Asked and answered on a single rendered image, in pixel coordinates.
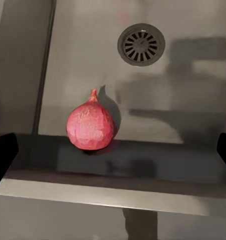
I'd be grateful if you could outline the vidalia onion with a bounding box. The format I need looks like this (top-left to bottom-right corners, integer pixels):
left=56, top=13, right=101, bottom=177
left=66, top=89, right=115, bottom=156

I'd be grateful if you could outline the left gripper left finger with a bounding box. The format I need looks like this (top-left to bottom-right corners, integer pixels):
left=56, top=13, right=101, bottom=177
left=0, top=133, right=19, bottom=181

